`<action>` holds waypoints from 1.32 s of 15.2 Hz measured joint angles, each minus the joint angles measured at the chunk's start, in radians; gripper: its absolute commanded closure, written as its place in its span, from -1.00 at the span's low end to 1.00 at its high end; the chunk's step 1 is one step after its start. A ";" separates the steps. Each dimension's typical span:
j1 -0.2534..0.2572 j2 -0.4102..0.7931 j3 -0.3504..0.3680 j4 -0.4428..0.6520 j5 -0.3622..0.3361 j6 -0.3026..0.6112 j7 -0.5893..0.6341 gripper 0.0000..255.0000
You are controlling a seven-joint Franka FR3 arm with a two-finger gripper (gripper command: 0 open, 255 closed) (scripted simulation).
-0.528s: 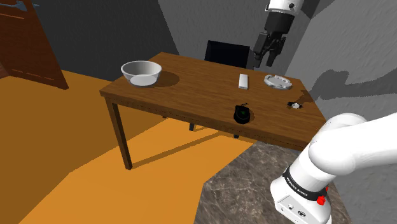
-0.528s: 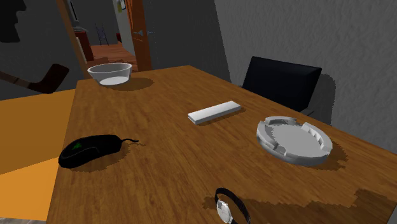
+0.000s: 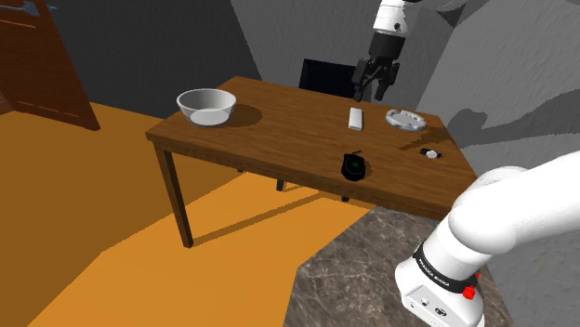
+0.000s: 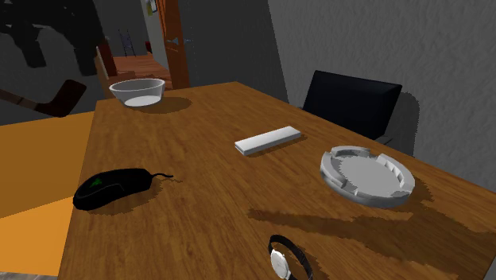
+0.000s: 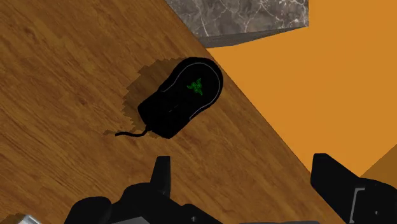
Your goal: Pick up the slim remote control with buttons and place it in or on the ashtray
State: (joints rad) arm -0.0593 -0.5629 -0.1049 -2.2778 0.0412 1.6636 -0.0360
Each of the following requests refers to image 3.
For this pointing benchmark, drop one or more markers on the brown wooden table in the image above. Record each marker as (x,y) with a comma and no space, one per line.
(294,136)

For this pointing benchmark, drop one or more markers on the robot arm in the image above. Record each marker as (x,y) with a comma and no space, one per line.
(498,213)

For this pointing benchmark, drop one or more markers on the black chair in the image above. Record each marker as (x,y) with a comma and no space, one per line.
(324,77)

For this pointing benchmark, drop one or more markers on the small wristwatch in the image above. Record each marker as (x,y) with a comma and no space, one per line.
(431,153)

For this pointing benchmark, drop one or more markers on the white round ashtray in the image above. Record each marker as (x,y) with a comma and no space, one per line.
(405,120)

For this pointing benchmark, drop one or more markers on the white bowl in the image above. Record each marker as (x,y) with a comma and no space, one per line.
(206,106)

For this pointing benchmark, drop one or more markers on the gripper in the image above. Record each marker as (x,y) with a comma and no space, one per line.
(386,46)

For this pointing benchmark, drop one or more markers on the brown wooden door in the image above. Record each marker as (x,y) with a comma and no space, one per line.
(40,63)

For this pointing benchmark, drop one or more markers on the black computer mouse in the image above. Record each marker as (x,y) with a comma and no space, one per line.
(353,167)

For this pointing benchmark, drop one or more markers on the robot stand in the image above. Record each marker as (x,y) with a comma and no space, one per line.
(358,271)

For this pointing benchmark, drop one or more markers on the white remote control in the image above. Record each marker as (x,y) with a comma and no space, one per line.
(355,118)

